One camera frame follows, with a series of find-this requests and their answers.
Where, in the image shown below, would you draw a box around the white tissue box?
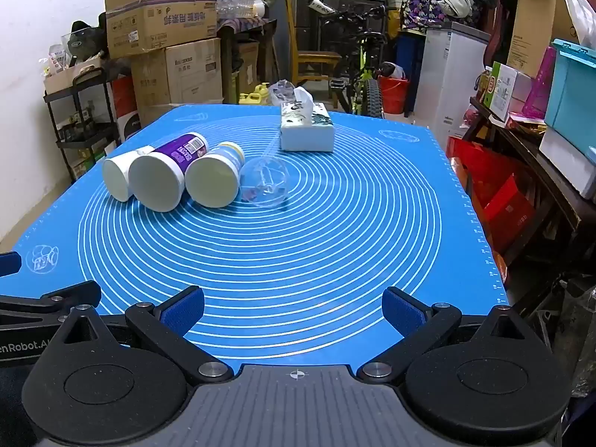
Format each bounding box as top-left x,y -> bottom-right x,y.
279,86 -> 336,152

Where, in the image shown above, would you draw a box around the red paper bag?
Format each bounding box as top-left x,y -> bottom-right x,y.
446,135 -> 537,254

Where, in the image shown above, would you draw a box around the dark helmet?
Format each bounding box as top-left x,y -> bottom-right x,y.
69,20 -> 109,62

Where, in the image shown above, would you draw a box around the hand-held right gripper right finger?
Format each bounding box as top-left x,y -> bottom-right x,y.
356,287 -> 546,385

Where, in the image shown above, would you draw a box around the white chest freezer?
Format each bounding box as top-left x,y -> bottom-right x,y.
421,22 -> 491,139

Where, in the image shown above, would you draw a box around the teal plastic storage box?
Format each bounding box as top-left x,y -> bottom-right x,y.
543,39 -> 596,144

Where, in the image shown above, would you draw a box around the yellow plastic jug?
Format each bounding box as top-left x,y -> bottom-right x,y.
238,82 -> 271,106

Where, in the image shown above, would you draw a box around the dark wooden desk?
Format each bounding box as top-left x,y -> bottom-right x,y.
218,18 -> 279,104

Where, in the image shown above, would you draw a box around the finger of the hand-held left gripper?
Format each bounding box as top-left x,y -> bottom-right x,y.
0,280 -> 102,326
0,251 -> 22,277

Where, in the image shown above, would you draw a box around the purple label white cup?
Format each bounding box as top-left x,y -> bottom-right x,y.
128,131 -> 210,213

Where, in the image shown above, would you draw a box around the blue silicone mat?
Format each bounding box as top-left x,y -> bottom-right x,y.
0,104 -> 511,374

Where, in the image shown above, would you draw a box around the black metal shelf rack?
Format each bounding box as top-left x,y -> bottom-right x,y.
43,67 -> 123,183

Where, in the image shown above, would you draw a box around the dark wooden side table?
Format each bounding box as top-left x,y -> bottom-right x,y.
467,97 -> 596,292

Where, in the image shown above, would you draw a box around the open printed cardboard box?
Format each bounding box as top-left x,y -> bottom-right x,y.
104,0 -> 219,60

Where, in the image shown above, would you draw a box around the white storage box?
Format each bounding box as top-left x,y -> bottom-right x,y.
539,126 -> 596,199

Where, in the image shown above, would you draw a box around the clear plastic cup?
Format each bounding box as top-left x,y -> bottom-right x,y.
239,133 -> 292,210

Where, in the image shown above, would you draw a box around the pink transparent container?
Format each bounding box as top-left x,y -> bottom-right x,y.
521,46 -> 558,120

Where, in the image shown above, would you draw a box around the red bucket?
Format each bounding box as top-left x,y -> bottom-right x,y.
377,74 -> 411,115

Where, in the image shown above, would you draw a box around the green white carton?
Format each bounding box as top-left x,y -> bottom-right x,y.
481,61 -> 532,122

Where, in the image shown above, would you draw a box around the white bottle yellow lid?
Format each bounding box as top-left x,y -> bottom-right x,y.
185,142 -> 246,209

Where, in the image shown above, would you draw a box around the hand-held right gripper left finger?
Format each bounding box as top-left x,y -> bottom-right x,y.
47,286 -> 234,385

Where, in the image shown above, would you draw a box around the black green bicycle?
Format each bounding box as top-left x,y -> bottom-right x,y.
305,0 -> 407,118

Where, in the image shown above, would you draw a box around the tall brown cardboard box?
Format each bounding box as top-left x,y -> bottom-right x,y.
505,0 -> 579,78

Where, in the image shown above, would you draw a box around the floral fabric bag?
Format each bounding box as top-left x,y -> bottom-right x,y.
402,0 -> 451,34

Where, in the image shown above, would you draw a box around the white plastic bag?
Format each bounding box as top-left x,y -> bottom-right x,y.
562,0 -> 596,50

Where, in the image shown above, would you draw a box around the crumpled clear plastic bag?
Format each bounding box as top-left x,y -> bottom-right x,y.
269,79 -> 297,104

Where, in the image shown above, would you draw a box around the wooden chair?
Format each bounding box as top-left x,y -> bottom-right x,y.
284,0 -> 343,109

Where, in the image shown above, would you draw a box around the small white bottle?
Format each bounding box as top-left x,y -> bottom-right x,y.
102,145 -> 157,203

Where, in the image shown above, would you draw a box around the large brown cardboard box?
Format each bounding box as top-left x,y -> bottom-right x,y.
131,37 -> 224,109

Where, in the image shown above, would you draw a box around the clear plastic bottles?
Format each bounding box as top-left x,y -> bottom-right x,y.
215,0 -> 267,22

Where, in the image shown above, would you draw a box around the shallow cardboard box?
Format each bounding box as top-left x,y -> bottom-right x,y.
44,57 -> 109,97

